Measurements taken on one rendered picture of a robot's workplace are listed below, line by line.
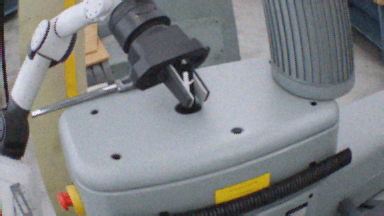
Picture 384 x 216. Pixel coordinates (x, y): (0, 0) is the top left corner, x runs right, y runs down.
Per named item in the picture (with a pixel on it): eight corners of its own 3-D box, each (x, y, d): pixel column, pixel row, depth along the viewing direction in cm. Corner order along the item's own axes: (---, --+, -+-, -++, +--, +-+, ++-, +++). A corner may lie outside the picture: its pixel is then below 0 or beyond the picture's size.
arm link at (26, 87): (71, 22, 138) (33, 98, 143) (41, 10, 130) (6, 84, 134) (81, 38, 130) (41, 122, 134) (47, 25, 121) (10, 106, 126)
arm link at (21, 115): (3, 89, 130) (-10, 129, 133) (15, 109, 127) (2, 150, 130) (22, 90, 141) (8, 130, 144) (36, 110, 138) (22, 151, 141)
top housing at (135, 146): (104, 248, 94) (77, 179, 87) (68, 177, 116) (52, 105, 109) (338, 178, 107) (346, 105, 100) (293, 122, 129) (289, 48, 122)
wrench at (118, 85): (32, 121, 104) (32, 117, 104) (31, 112, 108) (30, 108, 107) (143, 87, 111) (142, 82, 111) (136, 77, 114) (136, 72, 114)
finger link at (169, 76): (189, 110, 102) (165, 77, 104) (195, 95, 99) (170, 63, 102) (180, 114, 101) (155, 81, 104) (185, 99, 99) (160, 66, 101)
